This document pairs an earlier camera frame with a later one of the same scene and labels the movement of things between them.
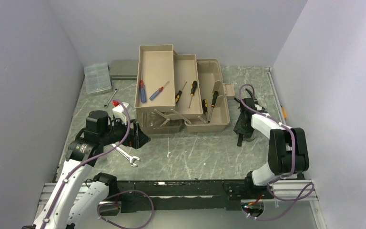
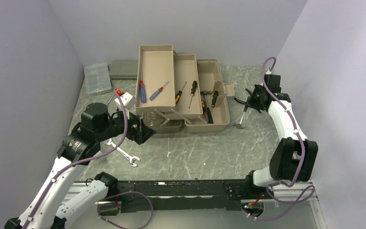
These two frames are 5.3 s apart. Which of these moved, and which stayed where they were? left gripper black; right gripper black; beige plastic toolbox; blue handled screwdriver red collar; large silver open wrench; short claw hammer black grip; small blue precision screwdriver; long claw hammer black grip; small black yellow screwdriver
Moved: short claw hammer black grip; right gripper black; left gripper black; long claw hammer black grip
Stayed: small black yellow screwdriver; small blue precision screwdriver; large silver open wrench; beige plastic toolbox; blue handled screwdriver red collar
